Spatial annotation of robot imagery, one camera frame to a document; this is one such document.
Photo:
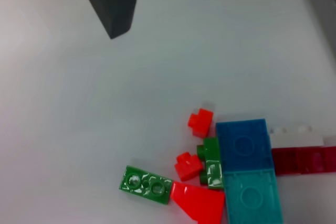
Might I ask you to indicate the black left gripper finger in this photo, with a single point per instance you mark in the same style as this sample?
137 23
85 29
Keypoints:
110 3

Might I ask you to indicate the teal toy brick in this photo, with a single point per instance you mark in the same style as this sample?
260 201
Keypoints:
253 197

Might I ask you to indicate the grey-green perforated storage bin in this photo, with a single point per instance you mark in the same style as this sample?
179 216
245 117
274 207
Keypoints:
320 3

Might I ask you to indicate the tiny red toy brick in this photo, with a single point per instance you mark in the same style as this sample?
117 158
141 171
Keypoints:
200 123

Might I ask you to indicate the small red toy brick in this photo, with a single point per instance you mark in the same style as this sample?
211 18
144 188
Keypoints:
189 166

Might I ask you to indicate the flat green toy brick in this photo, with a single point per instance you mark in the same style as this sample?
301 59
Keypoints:
145 184

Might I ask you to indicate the dark green toy brick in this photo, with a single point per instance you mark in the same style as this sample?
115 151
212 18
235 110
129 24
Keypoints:
213 161

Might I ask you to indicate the blue toy brick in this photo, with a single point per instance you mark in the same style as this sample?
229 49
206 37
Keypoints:
244 145

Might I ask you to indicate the large red toy brick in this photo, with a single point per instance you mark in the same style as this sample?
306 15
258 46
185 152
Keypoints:
199 203

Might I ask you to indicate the white toy brick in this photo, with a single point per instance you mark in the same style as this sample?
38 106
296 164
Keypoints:
296 138

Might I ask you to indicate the dark red toy brick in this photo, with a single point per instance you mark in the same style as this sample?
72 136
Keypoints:
302 161

